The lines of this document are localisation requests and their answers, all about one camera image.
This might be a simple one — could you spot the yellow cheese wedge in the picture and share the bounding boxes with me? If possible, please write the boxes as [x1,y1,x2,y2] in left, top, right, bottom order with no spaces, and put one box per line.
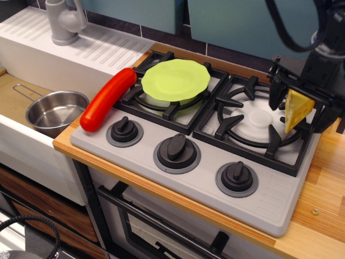
[285,89,315,133]

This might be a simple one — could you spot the black middle stove knob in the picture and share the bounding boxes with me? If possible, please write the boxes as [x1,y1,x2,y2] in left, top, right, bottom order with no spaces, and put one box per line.
[153,133,201,174]

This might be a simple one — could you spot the black right burner grate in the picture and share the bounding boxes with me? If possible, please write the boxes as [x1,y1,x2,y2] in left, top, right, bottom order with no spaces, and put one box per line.
[193,75,316,176]

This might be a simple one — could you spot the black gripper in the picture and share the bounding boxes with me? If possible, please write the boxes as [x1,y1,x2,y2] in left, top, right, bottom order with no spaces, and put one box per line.
[268,46,340,133]

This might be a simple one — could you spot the black left stove knob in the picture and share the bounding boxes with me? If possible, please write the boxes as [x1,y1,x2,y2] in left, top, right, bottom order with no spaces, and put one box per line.
[106,116,144,148]

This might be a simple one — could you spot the small steel pot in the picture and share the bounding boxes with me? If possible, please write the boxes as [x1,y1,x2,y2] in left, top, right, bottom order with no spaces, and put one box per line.
[13,84,89,139]

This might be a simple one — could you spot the black right stove knob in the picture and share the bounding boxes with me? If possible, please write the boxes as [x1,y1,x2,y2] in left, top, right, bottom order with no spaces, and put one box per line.
[216,161,259,198]

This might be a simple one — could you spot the oven door with black handle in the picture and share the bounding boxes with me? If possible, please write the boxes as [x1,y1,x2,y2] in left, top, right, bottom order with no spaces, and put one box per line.
[89,168,277,258]

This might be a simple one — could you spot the grey toy stove top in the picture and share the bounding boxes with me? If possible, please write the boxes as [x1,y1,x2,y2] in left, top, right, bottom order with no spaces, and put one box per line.
[69,50,329,238]

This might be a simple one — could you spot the white sink unit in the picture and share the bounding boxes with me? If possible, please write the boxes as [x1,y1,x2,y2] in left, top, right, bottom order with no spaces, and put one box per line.
[1,7,154,206]

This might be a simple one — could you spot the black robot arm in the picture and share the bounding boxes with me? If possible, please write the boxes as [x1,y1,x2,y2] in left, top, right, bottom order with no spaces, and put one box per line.
[266,1,344,133]

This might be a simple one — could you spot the grey toy faucet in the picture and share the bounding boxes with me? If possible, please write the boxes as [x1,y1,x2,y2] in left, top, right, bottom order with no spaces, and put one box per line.
[45,0,87,46]

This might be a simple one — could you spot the black braided cable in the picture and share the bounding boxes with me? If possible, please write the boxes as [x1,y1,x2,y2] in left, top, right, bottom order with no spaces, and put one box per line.
[0,214,60,259]

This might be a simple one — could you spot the black burner grate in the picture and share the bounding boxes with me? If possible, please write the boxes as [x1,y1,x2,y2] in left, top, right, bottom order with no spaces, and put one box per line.
[193,75,316,176]
[114,51,229,135]

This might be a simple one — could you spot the teal right wall cabinet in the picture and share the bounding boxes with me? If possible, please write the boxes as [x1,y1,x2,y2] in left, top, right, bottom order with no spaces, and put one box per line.
[188,1,318,71]

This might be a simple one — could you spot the wooden drawer fronts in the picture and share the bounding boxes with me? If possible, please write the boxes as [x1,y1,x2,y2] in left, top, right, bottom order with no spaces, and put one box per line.
[1,165,106,259]

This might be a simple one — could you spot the black stove knob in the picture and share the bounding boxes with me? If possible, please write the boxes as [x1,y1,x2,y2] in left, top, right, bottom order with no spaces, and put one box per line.
[216,161,259,198]
[106,116,144,148]
[153,133,201,174]

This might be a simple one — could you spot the black left burner grate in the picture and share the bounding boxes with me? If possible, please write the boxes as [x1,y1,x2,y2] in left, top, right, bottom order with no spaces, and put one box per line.
[114,51,229,135]

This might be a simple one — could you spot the red toy sausage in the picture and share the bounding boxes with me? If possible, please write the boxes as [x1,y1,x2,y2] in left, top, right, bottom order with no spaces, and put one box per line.
[80,67,137,132]

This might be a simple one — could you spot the light green plate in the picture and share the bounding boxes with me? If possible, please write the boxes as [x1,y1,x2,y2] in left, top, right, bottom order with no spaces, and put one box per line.
[141,59,211,102]

